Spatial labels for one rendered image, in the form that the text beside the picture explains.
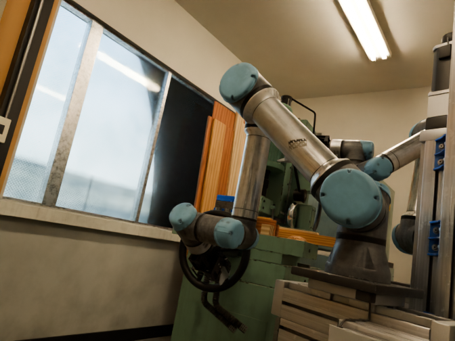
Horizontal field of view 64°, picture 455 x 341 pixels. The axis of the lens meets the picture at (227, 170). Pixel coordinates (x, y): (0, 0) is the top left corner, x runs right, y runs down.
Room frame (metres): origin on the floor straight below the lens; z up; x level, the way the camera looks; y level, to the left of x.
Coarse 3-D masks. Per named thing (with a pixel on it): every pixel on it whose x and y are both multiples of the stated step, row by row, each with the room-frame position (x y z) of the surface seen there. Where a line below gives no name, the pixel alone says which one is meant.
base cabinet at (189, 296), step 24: (192, 288) 1.56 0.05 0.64; (240, 288) 1.46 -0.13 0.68; (264, 288) 1.41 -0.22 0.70; (192, 312) 1.55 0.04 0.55; (240, 312) 1.45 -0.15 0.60; (264, 312) 1.40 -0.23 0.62; (192, 336) 1.54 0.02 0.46; (216, 336) 1.49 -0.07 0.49; (240, 336) 1.44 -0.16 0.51; (264, 336) 1.39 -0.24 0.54
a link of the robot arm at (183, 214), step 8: (176, 208) 0.97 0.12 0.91; (184, 208) 0.96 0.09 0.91; (192, 208) 0.95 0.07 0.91; (176, 216) 0.95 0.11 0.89; (184, 216) 0.94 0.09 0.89; (192, 216) 0.94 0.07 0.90; (176, 224) 0.94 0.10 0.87; (184, 224) 0.94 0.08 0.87; (192, 224) 0.94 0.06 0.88; (184, 232) 0.96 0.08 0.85; (192, 232) 0.95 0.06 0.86; (184, 240) 1.00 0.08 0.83; (192, 240) 0.99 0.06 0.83
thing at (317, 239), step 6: (282, 234) 1.55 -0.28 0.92; (288, 234) 1.54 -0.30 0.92; (294, 234) 1.53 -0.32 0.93; (300, 234) 1.51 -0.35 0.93; (306, 234) 1.50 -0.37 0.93; (312, 234) 1.49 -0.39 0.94; (312, 240) 1.49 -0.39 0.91; (318, 240) 1.48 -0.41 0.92; (324, 240) 1.46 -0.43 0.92; (330, 240) 1.45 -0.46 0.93; (330, 246) 1.45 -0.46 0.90
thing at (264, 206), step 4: (260, 200) 1.57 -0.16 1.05; (264, 200) 1.58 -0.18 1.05; (268, 200) 1.63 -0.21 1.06; (260, 204) 1.57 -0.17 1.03; (264, 204) 1.59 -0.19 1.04; (268, 204) 1.63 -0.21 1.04; (272, 204) 1.68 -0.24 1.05; (260, 208) 1.57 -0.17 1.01; (264, 208) 1.60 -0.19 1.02; (268, 208) 1.64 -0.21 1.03; (260, 212) 1.62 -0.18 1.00; (264, 212) 1.61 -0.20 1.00; (268, 212) 1.65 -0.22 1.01
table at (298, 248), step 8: (176, 232) 1.63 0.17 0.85; (264, 240) 1.42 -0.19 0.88; (272, 240) 1.41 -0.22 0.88; (280, 240) 1.39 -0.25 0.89; (288, 240) 1.38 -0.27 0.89; (296, 240) 1.36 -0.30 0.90; (256, 248) 1.44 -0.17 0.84; (264, 248) 1.42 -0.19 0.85; (272, 248) 1.41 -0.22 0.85; (280, 248) 1.39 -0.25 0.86; (288, 248) 1.37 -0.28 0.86; (296, 248) 1.36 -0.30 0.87; (304, 248) 1.35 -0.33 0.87; (312, 248) 1.45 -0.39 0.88; (304, 256) 1.36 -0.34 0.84; (312, 256) 1.47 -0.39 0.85
